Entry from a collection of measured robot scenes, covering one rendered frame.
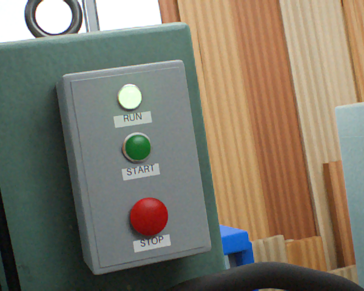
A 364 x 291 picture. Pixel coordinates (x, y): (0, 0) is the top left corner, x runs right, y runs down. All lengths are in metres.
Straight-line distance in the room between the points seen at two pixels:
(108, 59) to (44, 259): 0.18
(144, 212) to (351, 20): 1.87
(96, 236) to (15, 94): 0.14
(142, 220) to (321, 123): 1.73
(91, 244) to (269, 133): 1.66
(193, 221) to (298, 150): 1.67
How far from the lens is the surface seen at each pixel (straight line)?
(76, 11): 0.70
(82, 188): 0.53
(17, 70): 0.58
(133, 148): 0.52
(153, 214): 0.52
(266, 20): 2.22
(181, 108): 0.54
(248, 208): 2.08
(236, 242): 1.49
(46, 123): 0.58
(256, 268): 0.59
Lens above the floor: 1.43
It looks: 3 degrees down
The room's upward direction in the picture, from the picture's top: 9 degrees counter-clockwise
